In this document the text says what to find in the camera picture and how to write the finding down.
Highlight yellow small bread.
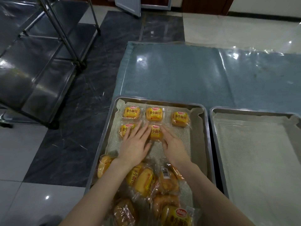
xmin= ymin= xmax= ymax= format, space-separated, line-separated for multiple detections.
xmin=145 ymin=106 xmax=165 ymax=122
xmin=122 ymin=106 xmax=143 ymax=121
xmin=170 ymin=111 xmax=191 ymax=128
xmin=119 ymin=122 xmax=139 ymax=141
xmin=148 ymin=124 xmax=164 ymax=141

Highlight person's left forearm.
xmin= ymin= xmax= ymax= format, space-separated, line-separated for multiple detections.
xmin=58 ymin=159 xmax=141 ymax=226

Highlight brown wooden cabinet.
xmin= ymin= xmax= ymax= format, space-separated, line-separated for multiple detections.
xmin=172 ymin=0 xmax=235 ymax=15

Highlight person's right forearm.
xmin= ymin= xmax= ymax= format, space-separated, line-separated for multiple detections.
xmin=168 ymin=160 xmax=255 ymax=226

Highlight beige mesh baking mat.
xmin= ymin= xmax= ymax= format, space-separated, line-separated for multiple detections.
xmin=213 ymin=112 xmax=301 ymax=226
xmin=103 ymin=99 xmax=205 ymax=184

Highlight pile of bread packets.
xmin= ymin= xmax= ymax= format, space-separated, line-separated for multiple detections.
xmin=96 ymin=155 xmax=198 ymax=226

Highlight person's left hand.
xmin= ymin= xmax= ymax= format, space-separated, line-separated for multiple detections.
xmin=117 ymin=120 xmax=154 ymax=167

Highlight person's right hand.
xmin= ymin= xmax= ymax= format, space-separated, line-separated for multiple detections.
xmin=161 ymin=126 xmax=191 ymax=168

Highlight clear plastic sheet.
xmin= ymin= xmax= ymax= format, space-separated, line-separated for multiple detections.
xmin=216 ymin=38 xmax=301 ymax=116

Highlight stainless steel shelf rack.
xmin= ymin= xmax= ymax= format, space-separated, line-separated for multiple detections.
xmin=0 ymin=0 xmax=101 ymax=130

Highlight steel baking tray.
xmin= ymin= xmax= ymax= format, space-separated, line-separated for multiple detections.
xmin=83 ymin=96 xmax=230 ymax=226
xmin=209 ymin=106 xmax=301 ymax=226

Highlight blue table cover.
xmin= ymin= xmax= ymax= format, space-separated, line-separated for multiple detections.
xmin=117 ymin=41 xmax=301 ymax=116

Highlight white framed door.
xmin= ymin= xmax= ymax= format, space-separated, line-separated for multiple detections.
xmin=114 ymin=0 xmax=172 ymax=17

